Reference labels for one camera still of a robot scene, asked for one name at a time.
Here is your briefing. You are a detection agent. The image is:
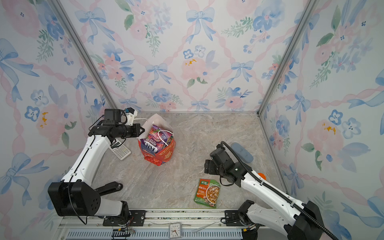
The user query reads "green noodle packet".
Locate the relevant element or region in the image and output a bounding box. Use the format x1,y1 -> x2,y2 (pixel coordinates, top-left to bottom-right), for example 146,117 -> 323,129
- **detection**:
194,179 -> 221,208

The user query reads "purple Fox's candy bag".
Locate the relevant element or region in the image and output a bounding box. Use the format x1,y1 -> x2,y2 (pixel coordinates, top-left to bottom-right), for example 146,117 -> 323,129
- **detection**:
140,125 -> 173,154

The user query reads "red paper gift bag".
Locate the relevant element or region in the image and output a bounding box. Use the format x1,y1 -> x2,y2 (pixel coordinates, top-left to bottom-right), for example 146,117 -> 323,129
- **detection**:
137,114 -> 176,166

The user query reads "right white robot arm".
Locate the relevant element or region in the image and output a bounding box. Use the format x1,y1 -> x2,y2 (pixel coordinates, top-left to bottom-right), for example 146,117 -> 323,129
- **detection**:
204,160 -> 325,240

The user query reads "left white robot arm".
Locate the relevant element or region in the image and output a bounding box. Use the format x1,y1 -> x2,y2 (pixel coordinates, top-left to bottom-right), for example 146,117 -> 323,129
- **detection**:
48,124 -> 145,222

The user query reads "white calculator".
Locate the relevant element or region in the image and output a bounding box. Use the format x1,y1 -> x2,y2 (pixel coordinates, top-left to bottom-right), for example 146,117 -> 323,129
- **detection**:
110,142 -> 132,161

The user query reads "orange cap bottle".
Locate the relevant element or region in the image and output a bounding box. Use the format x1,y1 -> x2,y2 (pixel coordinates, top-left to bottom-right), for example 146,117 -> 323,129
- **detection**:
258,173 -> 267,181

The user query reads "black stapler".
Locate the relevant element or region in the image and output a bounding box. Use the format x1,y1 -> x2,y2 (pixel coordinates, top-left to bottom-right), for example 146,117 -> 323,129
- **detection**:
95,182 -> 123,196

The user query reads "small white clock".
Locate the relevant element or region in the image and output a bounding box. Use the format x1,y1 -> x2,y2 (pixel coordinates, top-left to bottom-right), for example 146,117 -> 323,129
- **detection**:
169,223 -> 183,239

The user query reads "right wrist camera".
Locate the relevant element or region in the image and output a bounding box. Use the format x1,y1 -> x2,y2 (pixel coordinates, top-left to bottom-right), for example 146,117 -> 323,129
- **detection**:
210,145 -> 234,166

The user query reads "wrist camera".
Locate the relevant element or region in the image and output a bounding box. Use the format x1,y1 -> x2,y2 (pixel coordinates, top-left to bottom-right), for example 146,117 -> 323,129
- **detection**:
210,145 -> 234,166
102,108 -> 138,126

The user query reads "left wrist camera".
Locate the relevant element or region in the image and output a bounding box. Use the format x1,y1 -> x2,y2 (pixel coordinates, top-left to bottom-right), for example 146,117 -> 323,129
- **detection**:
102,108 -> 138,126

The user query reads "black corrugated cable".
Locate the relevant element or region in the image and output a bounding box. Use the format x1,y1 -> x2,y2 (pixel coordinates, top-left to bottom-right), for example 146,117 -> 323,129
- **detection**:
220,140 -> 340,240

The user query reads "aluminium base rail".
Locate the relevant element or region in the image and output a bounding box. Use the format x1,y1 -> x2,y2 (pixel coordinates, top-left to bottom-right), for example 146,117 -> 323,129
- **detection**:
53,209 -> 287,240

